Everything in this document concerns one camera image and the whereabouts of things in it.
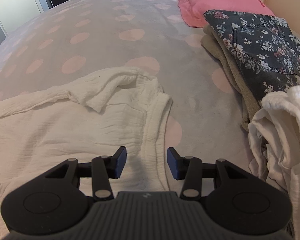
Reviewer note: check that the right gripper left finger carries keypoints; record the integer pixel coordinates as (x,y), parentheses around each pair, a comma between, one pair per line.
(105,168)

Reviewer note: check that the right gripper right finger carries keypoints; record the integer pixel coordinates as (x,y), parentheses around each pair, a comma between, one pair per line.
(188,169)

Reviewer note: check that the white muslin garment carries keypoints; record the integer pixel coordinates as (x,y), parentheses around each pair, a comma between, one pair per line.
(89,117)

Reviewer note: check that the white folded garment stack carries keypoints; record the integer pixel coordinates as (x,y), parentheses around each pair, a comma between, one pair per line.
(274,139)

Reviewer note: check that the beige folded garment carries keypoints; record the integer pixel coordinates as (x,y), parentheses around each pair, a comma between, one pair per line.
(215,46)

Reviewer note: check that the dark floral folded garment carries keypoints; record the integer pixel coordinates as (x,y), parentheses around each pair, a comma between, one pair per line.
(265,49)

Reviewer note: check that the grey pink-dotted bed sheet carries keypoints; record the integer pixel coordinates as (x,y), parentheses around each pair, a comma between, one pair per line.
(79,37)

